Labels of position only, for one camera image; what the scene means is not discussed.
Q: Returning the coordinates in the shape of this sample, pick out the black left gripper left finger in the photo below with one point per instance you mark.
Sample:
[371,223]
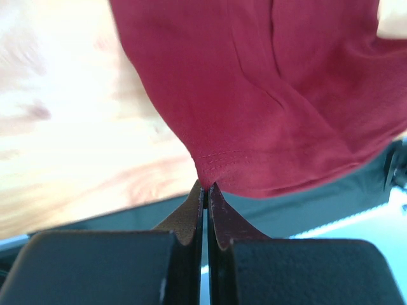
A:
[185,224]

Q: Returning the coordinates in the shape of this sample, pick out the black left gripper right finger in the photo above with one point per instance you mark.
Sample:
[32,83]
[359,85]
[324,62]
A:
[226,229]

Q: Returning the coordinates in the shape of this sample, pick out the dark red t-shirt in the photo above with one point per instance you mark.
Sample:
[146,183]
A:
[269,97]

